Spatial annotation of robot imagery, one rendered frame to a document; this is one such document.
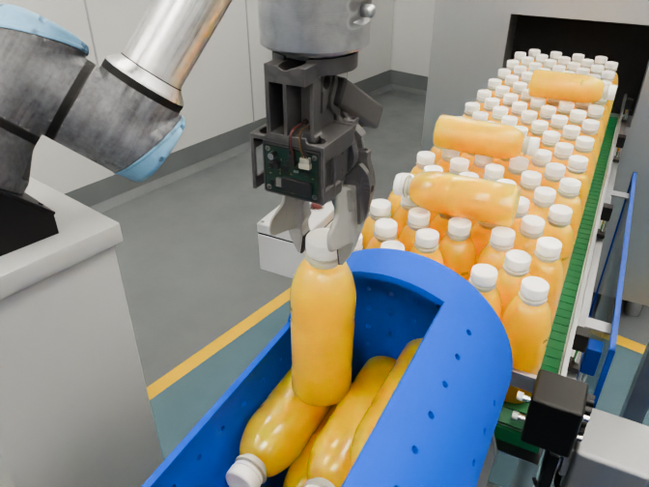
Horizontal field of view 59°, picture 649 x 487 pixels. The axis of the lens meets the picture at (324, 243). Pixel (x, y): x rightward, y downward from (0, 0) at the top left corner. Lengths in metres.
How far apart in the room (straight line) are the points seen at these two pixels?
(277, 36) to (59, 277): 0.71
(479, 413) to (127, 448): 0.93
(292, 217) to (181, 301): 2.15
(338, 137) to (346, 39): 0.08
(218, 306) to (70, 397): 1.51
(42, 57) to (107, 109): 0.12
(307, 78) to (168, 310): 2.27
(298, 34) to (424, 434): 0.35
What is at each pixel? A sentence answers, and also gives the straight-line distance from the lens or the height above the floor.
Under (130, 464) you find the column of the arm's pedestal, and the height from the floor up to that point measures 0.52.
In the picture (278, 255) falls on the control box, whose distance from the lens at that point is 1.03.
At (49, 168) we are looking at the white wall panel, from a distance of 3.46.
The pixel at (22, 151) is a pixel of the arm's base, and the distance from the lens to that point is 1.05.
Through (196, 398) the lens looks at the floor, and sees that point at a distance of 2.24.
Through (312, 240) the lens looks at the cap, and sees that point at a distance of 0.58.
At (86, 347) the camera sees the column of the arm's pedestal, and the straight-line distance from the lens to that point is 1.17.
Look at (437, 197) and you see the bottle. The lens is 1.00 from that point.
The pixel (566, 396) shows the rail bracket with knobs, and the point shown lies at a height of 1.00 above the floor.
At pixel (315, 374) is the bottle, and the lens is 0.66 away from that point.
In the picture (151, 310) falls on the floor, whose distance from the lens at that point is 2.69.
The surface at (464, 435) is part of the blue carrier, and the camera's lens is 0.58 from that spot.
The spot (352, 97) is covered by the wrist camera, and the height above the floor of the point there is 1.45.
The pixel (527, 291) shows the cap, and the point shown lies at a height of 1.11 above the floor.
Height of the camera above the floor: 1.60
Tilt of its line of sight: 32 degrees down
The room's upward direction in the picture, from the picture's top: straight up
